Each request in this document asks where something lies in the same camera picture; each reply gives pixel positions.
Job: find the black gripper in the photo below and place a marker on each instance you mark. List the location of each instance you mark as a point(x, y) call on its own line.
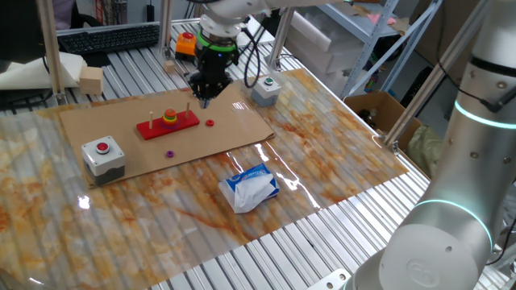
point(215, 66)

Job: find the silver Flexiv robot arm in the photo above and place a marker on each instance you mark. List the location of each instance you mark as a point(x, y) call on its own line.
point(463, 161)

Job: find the red Hanoi base with pegs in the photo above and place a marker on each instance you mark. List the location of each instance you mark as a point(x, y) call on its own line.
point(153, 131)

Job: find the large wooden block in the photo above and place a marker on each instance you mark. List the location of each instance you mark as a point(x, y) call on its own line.
point(91, 80)

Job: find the brown cardboard sheet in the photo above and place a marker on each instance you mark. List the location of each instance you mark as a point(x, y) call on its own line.
point(225, 121)

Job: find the small wooden cube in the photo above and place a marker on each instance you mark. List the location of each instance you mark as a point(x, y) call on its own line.
point(169, 67)

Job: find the orange emergency stop box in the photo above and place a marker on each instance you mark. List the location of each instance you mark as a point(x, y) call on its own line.
point(185, 47)

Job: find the grey box with green button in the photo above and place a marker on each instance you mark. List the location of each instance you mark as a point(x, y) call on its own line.
point(266, 96)

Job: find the white flat board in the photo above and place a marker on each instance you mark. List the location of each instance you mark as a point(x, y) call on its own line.
point(258, 36)

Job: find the blue white tissue pack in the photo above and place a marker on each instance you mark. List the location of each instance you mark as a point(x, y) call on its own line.
point(250, 189)

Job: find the black keyboard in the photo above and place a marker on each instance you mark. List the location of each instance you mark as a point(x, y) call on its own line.
point(109, 39)

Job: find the white storage box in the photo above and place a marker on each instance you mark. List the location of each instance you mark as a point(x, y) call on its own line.
point(318, 44)

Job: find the grey box with red button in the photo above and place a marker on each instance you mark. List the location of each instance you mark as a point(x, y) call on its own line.
point(102, 167)

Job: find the marble pattern plastic mat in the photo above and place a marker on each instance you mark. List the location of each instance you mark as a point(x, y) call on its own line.
point(161, 225)

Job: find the grey metal shelf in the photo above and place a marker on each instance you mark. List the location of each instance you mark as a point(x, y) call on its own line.
point(359, 28)

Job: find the open cardboard box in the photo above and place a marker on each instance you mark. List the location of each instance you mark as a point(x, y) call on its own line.
point(383, 105)

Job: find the white folded cloth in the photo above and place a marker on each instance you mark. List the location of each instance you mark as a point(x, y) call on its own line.
point(28, 74)

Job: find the black monitor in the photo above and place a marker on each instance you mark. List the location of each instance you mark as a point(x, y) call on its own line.
point(20, 32)

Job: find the olive green bag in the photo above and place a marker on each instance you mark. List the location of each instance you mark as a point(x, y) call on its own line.
point(423, 149)

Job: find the aluminium frame post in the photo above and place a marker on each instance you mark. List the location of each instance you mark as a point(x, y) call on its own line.
point(165, 28)
point(280, 38)
point(435, 76)
point(51, 48)

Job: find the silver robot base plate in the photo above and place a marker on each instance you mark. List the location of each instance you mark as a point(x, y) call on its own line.
point(328, 280)

